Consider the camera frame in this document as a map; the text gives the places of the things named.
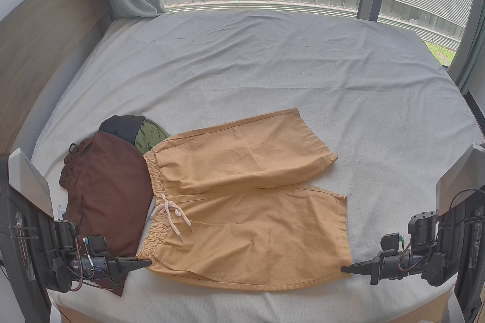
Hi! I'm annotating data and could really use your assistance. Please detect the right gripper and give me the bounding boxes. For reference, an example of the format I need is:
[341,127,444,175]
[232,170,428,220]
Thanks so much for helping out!
[370,253,409,285]

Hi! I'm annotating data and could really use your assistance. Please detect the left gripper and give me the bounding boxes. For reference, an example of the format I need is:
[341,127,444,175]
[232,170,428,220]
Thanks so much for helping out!
[73,255,125,287]

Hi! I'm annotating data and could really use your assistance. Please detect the tan shorts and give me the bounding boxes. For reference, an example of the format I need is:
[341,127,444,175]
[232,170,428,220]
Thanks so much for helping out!
[135,107,352,292]

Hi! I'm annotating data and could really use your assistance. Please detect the bed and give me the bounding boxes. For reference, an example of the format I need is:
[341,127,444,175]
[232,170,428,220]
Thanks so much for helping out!
[0,0,485,323]

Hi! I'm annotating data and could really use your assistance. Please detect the brown shorts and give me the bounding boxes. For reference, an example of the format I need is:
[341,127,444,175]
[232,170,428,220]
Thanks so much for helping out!
[59,133,154,297]

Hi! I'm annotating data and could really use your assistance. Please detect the black garment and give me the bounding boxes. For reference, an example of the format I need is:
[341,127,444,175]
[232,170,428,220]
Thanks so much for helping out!
[99,115,146,146]

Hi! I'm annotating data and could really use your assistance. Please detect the green garment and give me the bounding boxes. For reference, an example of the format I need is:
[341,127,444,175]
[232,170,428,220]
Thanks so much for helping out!
[134,119,171,155]

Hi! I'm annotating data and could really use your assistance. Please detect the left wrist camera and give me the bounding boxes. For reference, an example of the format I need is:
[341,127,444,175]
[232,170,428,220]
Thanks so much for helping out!
[84,235,108,258]

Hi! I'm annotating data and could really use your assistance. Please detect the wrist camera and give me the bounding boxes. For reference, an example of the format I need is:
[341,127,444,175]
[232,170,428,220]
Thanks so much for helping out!
[84,235,108,258]
[380,233,401,258]

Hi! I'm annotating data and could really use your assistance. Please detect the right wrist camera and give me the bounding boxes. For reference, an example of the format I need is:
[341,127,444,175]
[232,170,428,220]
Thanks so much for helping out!
[380,233,401,258]

